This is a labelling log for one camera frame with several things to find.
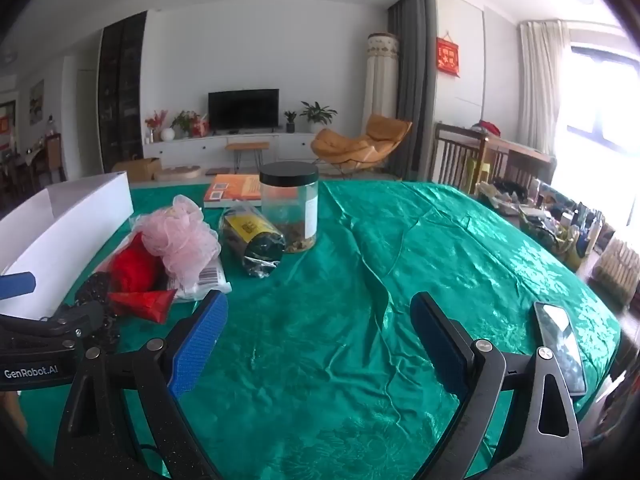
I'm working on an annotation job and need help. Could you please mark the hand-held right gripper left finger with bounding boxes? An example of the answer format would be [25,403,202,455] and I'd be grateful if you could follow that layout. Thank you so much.
[54,289,229,480]

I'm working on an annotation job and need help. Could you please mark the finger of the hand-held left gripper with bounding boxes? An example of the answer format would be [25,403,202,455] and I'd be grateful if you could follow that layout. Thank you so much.
[0,302,106,346]
[0,272,37,302]

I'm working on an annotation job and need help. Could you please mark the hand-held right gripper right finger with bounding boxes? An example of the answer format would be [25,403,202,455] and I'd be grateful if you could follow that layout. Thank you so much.
[410,291,585,480]

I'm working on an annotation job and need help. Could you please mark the white wet wipes pack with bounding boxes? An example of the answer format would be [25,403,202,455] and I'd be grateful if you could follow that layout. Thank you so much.
[167,260,233,302]

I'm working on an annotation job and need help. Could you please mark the red foil packet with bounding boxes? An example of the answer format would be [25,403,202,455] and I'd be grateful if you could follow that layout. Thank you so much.
[107,289,177,324]

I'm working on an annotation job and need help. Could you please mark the red yarn ball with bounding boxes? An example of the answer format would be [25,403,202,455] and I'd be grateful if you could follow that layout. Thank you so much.
[107,232,166,295]

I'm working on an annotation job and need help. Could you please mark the white cardboard box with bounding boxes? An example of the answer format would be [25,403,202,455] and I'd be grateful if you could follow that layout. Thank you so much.
[0,171,134,321]

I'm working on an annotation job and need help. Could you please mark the pink mesh bath pouf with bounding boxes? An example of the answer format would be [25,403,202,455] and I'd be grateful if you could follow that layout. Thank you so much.
[141,195,222,286]

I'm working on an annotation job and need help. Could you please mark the blue yellow trash bag pack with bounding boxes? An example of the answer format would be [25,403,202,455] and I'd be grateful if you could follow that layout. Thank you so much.
[220,206,287,279]

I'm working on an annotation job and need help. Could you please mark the green satin tablecloth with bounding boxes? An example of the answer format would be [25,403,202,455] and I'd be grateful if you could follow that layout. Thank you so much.
[17,180,623,480]

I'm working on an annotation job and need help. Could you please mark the black smartphone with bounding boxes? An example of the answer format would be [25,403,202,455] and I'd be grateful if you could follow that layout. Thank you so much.
[534,301,587,395]

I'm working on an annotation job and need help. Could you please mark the wooden dining table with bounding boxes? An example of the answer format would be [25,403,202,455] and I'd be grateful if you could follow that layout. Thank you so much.
[0,147,48,201]

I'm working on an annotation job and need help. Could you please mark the wooden dining chair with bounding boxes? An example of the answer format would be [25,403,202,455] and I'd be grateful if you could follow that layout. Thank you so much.
[44,132,66,183]

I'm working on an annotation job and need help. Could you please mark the orange book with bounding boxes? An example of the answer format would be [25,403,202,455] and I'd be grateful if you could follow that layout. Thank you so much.
[202,174,263,209]

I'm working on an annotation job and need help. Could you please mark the clear jar black lid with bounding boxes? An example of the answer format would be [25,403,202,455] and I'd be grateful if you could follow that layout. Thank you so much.
[258,161,320,253]

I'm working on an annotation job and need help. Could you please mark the pile of desk clutter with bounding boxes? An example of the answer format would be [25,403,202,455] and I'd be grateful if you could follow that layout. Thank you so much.
[475,175,640,306]

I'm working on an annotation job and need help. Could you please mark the brown cardboard box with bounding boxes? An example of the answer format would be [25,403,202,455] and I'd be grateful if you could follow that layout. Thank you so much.
[111,157,162,183]

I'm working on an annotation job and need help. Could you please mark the beige oval cat scratcher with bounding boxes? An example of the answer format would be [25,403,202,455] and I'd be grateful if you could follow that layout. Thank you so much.
[154,165,203,181]

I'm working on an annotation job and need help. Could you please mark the wooden slatted chair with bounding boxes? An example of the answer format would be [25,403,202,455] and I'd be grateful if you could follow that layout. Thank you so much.
[431,122,556,196]

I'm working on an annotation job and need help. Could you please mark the white TV cabinet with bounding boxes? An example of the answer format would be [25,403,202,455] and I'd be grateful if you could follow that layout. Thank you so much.
[143,131,321,163]

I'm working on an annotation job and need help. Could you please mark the wooden bench black legs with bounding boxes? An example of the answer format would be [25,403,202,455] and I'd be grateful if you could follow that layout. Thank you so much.
[225,141,271,171]

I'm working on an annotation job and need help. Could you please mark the red flower bouquet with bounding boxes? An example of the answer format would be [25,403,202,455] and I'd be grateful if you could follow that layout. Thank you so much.
[145,110,168,142]

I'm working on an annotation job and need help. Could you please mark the orange lounge chair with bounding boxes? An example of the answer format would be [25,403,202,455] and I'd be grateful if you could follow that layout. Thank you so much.
[311,114,413,181]

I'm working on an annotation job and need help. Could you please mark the green leafy plant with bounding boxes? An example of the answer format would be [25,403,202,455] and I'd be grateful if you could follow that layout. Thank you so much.
[171,110,198,138]

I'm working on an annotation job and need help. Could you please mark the dark glass display cabinet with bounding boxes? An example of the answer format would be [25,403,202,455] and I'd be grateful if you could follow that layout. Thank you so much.
[97,10,147,173]

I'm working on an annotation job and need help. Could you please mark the black television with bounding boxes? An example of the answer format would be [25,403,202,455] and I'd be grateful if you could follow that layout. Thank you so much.
[208,89,280,133]

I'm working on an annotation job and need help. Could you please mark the large potted plant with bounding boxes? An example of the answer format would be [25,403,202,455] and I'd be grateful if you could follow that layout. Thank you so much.
[300,101,338,134]

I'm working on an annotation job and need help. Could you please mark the covered standing air conditioner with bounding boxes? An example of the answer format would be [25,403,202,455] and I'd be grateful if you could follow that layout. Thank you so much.
[362,32,401,133]

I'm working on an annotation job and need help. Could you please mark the white curtain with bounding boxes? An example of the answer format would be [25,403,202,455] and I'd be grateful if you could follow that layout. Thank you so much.
[517,20,571,158]

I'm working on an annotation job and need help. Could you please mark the grey curtain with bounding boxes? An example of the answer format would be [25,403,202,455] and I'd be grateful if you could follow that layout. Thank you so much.
[387,0,438,181]

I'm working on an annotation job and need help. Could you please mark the window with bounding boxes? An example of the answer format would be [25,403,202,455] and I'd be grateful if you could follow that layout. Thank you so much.
[552,45,640,161]

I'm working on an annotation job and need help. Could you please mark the framed wall painting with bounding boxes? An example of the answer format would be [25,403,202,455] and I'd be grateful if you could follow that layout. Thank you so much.
[29,80,45,125]

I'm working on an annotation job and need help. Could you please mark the red wall hanging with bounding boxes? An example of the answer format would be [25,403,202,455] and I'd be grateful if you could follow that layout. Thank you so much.
[436,36,461,78]

